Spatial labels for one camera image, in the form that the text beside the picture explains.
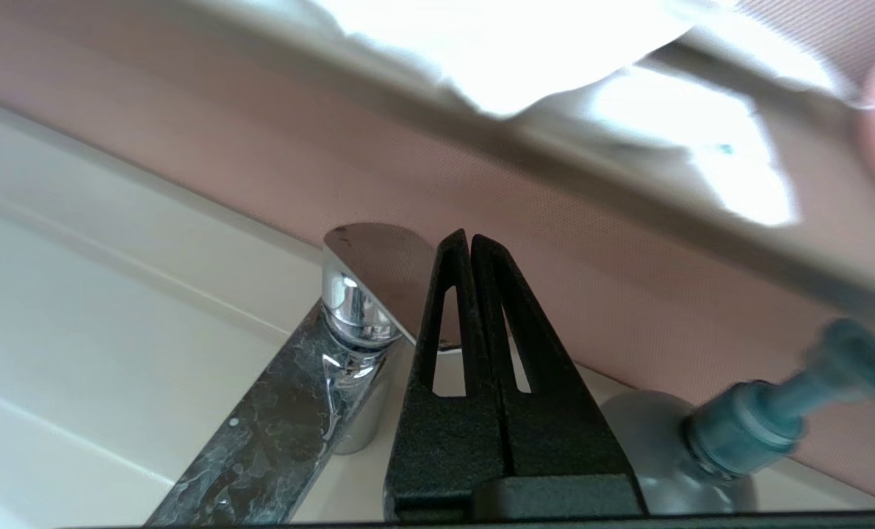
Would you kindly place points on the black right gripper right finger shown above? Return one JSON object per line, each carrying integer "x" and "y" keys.
{"x": 562, "y": 441}

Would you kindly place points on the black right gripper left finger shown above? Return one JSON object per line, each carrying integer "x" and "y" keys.
{"x": 444, "y": 448}

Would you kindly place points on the chrome lever faucet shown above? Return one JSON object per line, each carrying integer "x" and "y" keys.
{"x": 283, "y": 426}

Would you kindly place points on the beige ceramic sink basin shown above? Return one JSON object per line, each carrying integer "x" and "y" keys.
{"x": 77, "y": 294}

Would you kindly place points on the dark grey soap pump bottle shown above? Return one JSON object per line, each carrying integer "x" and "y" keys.
{"x": 746, "y": 426}

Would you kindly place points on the flat white amenity packet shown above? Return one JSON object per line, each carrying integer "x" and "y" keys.
{"x": 709, "y": 139}

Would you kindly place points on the white toothbrush packet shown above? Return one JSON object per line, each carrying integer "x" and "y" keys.
{"x": 496, "y": 51}

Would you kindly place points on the grey wall shelf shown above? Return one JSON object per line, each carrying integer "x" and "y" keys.
{"x": 422, "y": 117}

